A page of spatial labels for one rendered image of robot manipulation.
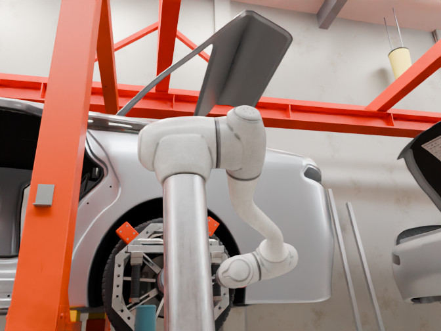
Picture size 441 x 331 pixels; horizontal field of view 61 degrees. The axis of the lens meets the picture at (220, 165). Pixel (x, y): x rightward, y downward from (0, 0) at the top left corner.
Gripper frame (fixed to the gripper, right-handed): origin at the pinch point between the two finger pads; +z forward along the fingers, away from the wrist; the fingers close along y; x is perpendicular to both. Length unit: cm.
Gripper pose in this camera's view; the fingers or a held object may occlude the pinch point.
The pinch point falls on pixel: (216, 280)
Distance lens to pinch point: 168.3
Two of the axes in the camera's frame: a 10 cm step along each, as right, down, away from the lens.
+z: -2.0, 3.7, 9.1
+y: 9.8, 0.5, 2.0
